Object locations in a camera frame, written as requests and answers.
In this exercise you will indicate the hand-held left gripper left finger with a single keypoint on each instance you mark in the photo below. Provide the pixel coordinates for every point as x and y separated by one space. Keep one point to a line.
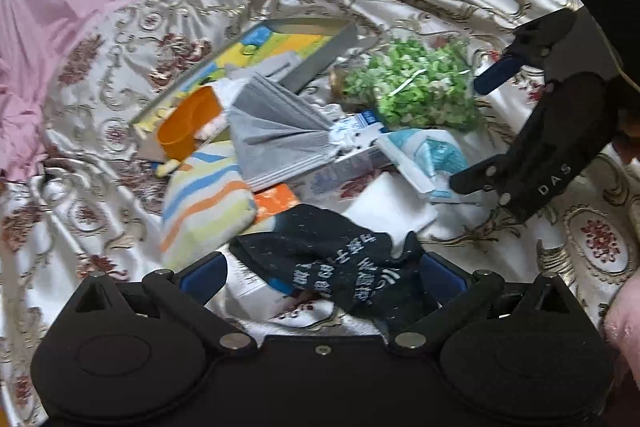
202 276

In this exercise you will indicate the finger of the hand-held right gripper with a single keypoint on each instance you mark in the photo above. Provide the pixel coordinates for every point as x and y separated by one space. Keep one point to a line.
492 74
475 177

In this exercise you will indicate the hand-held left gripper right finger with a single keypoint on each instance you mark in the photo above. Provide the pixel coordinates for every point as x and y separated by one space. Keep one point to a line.
442 273

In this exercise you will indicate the pastel striped soft pouch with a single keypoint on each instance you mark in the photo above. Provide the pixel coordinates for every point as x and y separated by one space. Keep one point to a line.
205 202

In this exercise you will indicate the black printed sock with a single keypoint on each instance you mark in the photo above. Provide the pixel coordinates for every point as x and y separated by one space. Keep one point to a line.
325 252

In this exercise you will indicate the grey box with cartoon lining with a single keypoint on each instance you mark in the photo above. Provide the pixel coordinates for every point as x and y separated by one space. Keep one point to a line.
280 42

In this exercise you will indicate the white carton box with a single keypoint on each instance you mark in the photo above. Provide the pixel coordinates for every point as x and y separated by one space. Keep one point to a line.
250 289

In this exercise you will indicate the bag of green artificial leaves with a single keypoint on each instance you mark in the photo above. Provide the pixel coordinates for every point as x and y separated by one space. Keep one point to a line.
415 87

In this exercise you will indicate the white square pad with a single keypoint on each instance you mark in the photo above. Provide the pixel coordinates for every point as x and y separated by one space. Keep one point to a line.
390 207

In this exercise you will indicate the orange packet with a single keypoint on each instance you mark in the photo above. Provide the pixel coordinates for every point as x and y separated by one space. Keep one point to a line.
275 202

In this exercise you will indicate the floral satin blanket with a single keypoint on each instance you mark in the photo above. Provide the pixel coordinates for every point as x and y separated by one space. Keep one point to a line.
100 237

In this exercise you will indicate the clear plastic package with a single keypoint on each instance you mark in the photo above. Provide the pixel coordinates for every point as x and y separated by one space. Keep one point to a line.
350 167

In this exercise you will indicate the small blue white packet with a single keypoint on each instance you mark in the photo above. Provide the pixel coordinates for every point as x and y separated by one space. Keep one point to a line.
357 127

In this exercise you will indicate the orange plastic cup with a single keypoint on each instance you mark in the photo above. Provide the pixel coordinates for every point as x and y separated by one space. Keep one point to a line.
187 127

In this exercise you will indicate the grey face mask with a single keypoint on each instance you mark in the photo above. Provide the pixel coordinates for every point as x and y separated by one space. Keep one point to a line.
270 132

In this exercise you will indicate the pink fuzzy clothing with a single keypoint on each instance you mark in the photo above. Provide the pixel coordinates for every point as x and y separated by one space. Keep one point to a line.
625 322

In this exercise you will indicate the grey folded cloth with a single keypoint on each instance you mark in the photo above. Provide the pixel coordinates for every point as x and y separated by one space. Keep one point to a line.
277 63

